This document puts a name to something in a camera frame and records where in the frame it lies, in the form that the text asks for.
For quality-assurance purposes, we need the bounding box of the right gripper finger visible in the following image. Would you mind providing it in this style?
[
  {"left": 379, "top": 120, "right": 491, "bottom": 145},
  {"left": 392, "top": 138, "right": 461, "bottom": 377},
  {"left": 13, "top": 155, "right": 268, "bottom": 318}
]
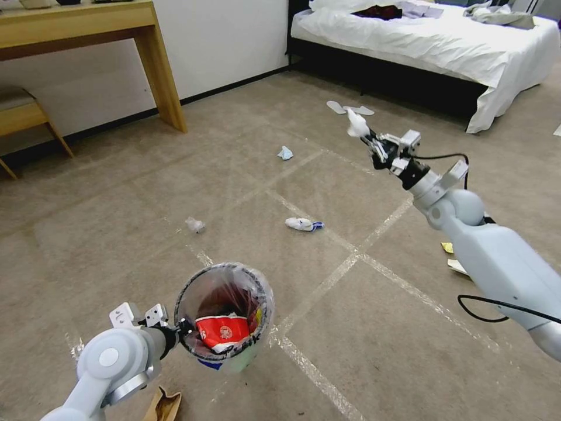
[
  {"left": 361, "top": 137, "right": 399, "bottom": 171},
  {"left": 362, "top": 129, "right": 411, "bottom": 154}
]

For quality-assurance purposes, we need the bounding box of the white tissue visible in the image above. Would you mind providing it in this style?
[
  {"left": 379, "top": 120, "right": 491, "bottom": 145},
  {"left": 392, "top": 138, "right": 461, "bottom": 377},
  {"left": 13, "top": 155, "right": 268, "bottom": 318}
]
[{"left": 345, "top": 108, "right": 370, "bottom": 137}]

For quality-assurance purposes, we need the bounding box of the trash bin with plastic liner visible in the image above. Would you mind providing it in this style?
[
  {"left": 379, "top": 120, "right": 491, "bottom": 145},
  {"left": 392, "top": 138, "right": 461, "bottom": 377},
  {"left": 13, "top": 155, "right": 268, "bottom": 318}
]
[{"left": 174, "top": 261, "right": 277, "bottom": 374}]

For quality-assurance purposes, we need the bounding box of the red snack wrapper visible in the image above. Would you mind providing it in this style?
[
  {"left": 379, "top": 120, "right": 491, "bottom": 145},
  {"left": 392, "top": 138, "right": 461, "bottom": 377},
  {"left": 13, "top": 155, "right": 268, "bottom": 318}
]
[{"left": 194, "top": 315, "right": 251, "bottom": 354}]

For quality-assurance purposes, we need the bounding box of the brown paper bag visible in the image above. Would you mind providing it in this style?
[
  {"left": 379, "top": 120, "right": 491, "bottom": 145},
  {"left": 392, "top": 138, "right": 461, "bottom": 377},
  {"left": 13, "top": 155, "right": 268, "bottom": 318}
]
[{"left": 141, "top": 385, "right": 183, "bottom": 421}]

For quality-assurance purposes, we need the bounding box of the bed with white sheet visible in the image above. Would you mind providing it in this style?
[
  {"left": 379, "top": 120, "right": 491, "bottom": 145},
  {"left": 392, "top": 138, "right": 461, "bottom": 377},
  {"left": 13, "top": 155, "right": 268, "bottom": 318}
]
[{"left": 286, "top": 0, "right": 561, "bottom": 135}]

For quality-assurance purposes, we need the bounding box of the white and blue sock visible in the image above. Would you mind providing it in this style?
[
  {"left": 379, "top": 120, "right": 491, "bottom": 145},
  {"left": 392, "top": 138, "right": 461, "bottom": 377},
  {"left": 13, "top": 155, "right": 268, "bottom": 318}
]
[{"left": 285, "top": 216, "right": 327, "bottom": 234}]

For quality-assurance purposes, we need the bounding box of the dark red garment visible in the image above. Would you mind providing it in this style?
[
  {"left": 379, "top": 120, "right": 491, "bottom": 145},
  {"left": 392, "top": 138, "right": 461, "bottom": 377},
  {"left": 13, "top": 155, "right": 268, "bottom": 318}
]
[{"left": 350, "top": 4, "right": 403, "bottom": 22}]

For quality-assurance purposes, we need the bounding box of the pale lavender garment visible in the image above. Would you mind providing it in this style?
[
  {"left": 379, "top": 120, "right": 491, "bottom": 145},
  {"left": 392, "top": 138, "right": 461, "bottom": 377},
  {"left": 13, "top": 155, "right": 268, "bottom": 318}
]
[{"left": 396, "top": 0, "right": 444, "bottom": 21}]

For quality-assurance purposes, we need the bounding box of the grey garment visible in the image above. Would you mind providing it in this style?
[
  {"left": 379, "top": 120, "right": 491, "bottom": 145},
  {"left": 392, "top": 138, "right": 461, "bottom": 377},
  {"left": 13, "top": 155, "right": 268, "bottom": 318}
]
[{"left": 463, "top": 3, "right": 535, "bottom": 30}]

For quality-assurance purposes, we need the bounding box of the wooden chair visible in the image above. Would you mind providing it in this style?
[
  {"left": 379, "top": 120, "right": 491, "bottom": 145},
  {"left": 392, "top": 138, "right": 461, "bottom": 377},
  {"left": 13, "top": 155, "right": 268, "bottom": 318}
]
[{"left": 0, "top": 85, "right": 76, "bottom": 181}]

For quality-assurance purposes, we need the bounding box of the wooden desk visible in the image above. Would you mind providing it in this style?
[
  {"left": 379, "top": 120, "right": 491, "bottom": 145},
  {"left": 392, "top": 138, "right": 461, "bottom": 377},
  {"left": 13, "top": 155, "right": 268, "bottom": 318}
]
[{"left": 0, "top": 0, "right": 189, "bottom": 134}]

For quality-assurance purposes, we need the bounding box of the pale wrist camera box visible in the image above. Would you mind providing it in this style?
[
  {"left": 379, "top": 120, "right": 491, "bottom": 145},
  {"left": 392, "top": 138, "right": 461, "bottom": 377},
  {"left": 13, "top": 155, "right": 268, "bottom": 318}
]
[
  {"left": 146, "top": 304, "right": 170, "bottom": 328},
  {"left": 400, "top": 129, "right": 422, "bottom": 153}
]

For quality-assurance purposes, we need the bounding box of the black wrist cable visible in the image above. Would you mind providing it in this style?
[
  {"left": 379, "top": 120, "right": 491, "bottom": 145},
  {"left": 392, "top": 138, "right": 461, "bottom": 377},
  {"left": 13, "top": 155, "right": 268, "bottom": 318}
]
[{"left": 411, "top": 152, "right": 470, "bottom": 190}]

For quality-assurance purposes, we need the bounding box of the black forearm cable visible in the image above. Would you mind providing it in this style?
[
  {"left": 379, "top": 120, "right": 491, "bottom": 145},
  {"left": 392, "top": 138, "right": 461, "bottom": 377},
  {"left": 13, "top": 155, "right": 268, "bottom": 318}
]
[{"left": 457, "top": 294, "right": 561, "bottom": 326}]

